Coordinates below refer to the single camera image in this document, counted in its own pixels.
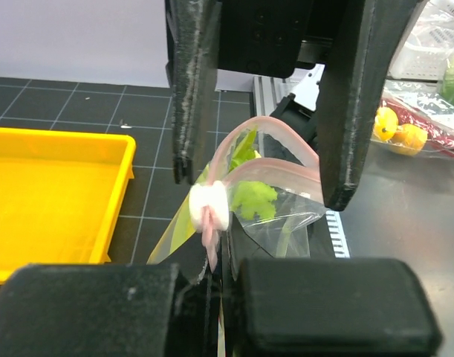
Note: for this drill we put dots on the green leek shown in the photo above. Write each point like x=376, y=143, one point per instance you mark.
x=237, y=180

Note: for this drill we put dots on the bag of toy fruit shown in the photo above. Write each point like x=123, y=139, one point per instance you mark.
x=425, y=120

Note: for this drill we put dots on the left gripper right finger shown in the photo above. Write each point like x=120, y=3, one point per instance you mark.
x=321, y=307

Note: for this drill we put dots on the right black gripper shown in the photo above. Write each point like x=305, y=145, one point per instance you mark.
x=355, y=39

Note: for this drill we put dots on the black grid mat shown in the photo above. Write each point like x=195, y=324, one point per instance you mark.
x=152, y=197

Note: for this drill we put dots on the slotted cable duct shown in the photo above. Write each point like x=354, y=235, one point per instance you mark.
x=337, y=234

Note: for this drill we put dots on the pink zip top bag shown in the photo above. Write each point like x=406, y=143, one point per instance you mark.
x=284, y=238

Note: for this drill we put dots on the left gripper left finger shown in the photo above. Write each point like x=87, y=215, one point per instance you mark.
x=166, y=309

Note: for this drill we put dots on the aluminium frame rail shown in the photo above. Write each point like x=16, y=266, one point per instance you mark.
x=268, y=93

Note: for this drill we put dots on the yellow toy fruit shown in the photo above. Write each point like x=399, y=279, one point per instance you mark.
x=385, y=124

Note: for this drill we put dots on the yellow plastic tray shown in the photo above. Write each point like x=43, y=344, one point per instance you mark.
x=60, y=195

